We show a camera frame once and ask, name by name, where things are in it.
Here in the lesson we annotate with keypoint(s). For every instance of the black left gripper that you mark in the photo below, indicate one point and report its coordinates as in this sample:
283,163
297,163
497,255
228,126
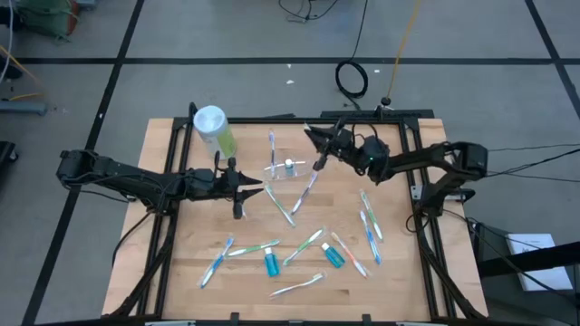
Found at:
224,185

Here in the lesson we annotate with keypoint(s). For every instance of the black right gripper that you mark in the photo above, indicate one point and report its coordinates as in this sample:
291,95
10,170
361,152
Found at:
342,145

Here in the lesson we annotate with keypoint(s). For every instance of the green toothbrush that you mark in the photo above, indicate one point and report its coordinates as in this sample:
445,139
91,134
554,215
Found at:
302,247
279,204
371,215

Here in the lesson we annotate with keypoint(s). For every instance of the small blue mouthwash bottle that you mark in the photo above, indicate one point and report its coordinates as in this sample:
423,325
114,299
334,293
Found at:
289,168
272,263
333,256

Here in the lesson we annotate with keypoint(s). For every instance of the purple toothbrush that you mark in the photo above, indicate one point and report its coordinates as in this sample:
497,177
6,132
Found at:
272,149
304,193

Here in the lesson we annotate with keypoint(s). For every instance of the blue packaged toothbrushes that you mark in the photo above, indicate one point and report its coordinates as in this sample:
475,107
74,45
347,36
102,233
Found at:
254,247

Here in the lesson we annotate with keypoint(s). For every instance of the blue toothbrush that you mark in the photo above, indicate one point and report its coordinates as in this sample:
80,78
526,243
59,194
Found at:
216,262
371,237

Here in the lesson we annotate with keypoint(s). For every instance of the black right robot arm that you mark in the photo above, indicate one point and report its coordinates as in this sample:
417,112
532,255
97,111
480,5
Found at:
421,158

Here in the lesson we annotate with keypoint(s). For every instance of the clear acrylic toothbrush holder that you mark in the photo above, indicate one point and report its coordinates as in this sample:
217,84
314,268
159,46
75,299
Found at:
301,174

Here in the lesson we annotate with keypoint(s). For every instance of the white green wipes canister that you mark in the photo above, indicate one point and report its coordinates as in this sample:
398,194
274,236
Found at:
217,136

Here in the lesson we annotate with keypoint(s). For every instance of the small black round foot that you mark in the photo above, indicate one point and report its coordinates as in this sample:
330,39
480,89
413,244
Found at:
385,100

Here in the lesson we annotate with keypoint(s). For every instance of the black bar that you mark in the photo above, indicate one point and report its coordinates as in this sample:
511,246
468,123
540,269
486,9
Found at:
521,261

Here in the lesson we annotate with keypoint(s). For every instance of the grey floor box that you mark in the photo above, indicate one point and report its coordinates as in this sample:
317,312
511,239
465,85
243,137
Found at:
22,108

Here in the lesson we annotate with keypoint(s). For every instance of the black equipment base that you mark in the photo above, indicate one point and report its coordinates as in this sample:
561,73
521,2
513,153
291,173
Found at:
5,156

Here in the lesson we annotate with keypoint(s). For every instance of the green bag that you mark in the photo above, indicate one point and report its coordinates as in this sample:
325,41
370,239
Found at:
47,20

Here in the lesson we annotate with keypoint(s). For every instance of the white paper sheet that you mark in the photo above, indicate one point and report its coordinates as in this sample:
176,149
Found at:
548,278

